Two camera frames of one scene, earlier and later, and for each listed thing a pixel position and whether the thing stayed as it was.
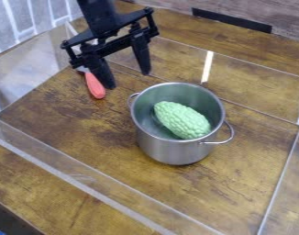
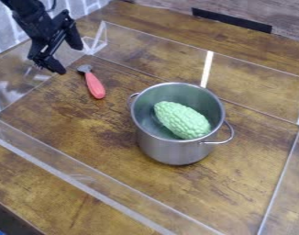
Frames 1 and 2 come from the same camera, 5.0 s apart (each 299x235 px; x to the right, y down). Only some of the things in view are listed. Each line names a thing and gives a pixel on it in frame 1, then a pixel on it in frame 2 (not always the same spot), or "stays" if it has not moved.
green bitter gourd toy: [183, 120] stays
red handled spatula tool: [94, 84] stays
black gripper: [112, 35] to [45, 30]
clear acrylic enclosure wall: [150, 135] stays
